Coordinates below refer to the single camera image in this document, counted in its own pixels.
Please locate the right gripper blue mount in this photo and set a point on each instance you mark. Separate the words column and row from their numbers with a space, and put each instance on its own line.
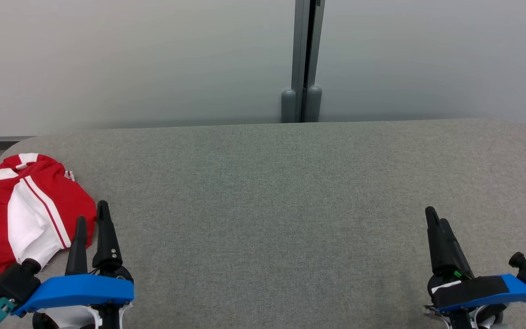
column 473, row 292

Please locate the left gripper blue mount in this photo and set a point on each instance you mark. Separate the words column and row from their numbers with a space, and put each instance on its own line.
column 85, row 290

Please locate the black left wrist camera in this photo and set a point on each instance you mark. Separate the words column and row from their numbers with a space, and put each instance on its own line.
column 12, row 283

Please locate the grey partition joint post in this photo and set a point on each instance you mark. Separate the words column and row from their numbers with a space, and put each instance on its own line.
column 300, row 55

